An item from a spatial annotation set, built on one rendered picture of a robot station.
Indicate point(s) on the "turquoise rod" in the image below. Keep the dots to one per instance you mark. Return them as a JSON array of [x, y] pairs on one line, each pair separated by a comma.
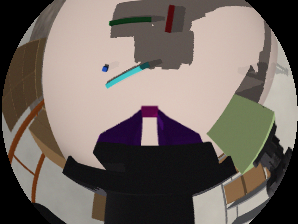
[[127, 74]]

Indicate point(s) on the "green rod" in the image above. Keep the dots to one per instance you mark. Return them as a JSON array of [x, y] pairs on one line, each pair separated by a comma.
[[130, 20]]

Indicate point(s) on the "dark red rod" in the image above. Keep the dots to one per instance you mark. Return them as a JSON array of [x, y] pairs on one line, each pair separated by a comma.
[[169, 18]]

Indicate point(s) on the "small blue block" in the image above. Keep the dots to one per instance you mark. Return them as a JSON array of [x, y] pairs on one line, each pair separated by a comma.
[[105, 68]]

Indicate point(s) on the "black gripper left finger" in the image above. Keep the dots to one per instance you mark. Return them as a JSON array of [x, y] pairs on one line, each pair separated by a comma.
[[126, 132]]

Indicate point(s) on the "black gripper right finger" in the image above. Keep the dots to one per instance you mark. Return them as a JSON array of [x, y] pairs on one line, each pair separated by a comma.
[[175, 133]]

